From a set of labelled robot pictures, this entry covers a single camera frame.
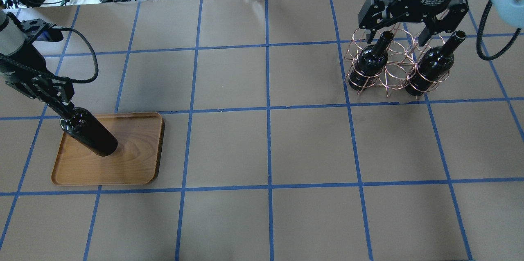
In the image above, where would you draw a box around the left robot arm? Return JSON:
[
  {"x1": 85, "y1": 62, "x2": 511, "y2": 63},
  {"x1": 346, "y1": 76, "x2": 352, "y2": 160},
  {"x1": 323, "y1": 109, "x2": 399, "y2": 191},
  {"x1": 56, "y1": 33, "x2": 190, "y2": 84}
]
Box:
[{"x1": 0, "y1": 11, "x2": 74, "y2": 108}]

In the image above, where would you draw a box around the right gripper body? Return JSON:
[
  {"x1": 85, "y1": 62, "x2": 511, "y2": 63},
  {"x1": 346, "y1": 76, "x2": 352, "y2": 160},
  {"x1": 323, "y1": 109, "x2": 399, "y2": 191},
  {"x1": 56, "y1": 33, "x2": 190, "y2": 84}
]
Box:
[{"x1": 359, "y1": 0, "x2": 469, "y2": 35}]

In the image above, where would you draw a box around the black wine bottle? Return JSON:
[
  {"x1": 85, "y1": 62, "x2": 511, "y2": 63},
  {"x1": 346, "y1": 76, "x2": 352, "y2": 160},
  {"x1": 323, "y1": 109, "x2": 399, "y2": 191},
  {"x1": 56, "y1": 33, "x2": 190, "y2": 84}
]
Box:
[
  {"x1": 59, "y1": 108, "x2": 118, "y2": 157},
  {"x1": 348, "y1": 31, "x2": 394, "y2": 91},
  {"x1": 405, "y1": 30, "x2": 466, "y2": 97}
]

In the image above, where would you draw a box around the copper wire bottle basket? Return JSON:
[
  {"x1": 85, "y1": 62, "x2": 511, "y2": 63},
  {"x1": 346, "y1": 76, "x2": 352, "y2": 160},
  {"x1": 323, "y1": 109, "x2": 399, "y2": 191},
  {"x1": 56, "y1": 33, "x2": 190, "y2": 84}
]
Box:
[{"x1": 343, "y1": 23, "x2": 445, "y2": 97}]

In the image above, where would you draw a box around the wooden tray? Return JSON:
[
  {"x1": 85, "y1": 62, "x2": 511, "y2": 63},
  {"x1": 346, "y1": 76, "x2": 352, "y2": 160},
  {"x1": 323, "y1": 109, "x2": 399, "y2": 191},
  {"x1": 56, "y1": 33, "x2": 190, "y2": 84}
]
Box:
[{"x1": 51, "y1": 112, "x2": 164, "y2": 186}]

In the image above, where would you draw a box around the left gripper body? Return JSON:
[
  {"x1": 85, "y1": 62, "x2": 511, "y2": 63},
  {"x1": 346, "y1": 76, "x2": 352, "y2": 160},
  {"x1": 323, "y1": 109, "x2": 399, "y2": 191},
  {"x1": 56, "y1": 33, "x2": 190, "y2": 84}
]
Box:
[{"x1": 1, "y1": 48, "x2": 74, "y2": 108}]

